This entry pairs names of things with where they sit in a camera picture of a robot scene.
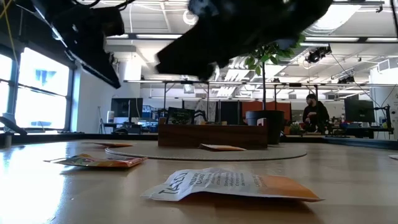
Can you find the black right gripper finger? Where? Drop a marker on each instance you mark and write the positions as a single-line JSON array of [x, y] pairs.
[[186, 59]]

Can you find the white tea packet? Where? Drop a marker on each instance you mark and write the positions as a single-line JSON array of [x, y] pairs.
[[393, 157]]

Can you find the green leafy plant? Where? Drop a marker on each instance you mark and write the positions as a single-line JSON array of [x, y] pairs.
[[264, 57]]

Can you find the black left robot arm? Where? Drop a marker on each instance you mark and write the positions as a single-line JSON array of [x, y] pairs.
[[46, 18]]

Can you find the small green desk plant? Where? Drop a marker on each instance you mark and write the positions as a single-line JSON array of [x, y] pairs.
[[294, 128]]

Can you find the black aluminium table frame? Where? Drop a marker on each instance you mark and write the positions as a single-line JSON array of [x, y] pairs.
[[77, 137]]

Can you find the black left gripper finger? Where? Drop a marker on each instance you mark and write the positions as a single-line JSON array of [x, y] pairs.
[[99, 70]]

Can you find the black plant pot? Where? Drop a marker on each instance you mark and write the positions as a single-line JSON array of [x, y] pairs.
[[264, 127]]

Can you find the black ceiling camera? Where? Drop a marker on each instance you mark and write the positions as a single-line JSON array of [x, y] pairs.
[[317, 55]]

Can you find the black background monitor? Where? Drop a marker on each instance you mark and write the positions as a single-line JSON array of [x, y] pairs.
[[124, 107], [359, 111]]

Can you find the orange partition panel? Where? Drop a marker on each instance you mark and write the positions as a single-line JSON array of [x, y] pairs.
[[280, 107]]

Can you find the wooden three-compartment tray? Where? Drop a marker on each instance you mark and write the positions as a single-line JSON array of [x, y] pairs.
[[211, 137]]

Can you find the large window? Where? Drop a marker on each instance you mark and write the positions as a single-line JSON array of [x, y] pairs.
[[43, 93]]

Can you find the round grey table mat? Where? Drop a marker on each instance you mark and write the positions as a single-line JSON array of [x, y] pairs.
[[186, 154]]

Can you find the white bottle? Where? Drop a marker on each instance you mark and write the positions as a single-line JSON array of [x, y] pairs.
[[110, 117]]

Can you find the black Ahmad tea packet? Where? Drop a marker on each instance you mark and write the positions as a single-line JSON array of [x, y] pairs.
[[180, 116]]

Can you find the person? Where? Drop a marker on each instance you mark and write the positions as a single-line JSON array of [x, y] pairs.
[[315, 115]]

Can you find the dark background desk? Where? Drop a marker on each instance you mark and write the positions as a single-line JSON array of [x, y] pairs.
[[367, 130], [124, 127]]

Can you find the black metal rack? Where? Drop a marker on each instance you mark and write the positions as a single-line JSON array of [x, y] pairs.
[[186, 82]]

